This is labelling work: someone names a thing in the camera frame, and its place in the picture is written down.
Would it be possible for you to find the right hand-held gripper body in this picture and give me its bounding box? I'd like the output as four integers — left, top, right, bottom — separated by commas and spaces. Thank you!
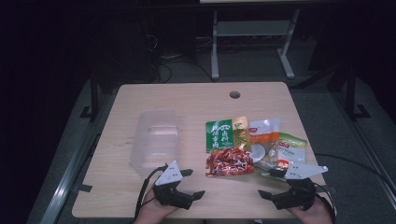
272, 161, 329, 211

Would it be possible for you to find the white and orange packet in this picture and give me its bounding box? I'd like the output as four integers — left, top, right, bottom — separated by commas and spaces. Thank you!
248, 118, 280, 171

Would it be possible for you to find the left hand-held gripper cable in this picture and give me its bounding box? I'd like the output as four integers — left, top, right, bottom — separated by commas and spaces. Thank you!
134, 163, 169, 219

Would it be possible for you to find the white metal table frame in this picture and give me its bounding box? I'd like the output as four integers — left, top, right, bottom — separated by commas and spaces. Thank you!
210, 8, 301, 80

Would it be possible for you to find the green and red seasoning packet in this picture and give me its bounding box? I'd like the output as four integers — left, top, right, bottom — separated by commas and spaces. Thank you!
205, 116, 256, 178

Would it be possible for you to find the clear plastic container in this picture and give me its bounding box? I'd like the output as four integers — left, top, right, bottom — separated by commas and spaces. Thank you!
129, 109, 181, 178

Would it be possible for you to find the person's right hand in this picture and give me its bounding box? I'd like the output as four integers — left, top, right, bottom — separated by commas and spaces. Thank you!
288, 198, 334, 224

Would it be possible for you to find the right hand-held gripper cable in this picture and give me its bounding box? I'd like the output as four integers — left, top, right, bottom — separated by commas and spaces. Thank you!
313, 182, 338, 224

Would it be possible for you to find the black floor cable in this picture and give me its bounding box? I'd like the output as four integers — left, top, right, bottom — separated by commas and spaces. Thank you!
314, 153, 396, 189

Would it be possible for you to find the person's left hand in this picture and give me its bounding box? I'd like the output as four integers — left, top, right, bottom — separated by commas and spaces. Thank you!
134, 188, 178, 224

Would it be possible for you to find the tangle of black cables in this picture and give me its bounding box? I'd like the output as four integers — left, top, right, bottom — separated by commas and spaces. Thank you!
148, 33, 217, 84

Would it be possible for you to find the white and green packet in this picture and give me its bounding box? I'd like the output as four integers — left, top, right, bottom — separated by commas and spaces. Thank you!
261, 133, 307, 181

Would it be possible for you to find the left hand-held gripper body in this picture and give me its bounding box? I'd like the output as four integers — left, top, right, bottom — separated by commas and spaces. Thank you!
152, 161, 194, 210

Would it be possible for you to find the black metal stand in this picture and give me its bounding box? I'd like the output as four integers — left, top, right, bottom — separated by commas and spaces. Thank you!
345, 66, 372, 121
79, 69, 101, 121

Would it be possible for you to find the hand-held gripper cable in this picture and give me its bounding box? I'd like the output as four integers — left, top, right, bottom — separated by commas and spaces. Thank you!
313, 182, 338, 224
134, 163, 169, 219

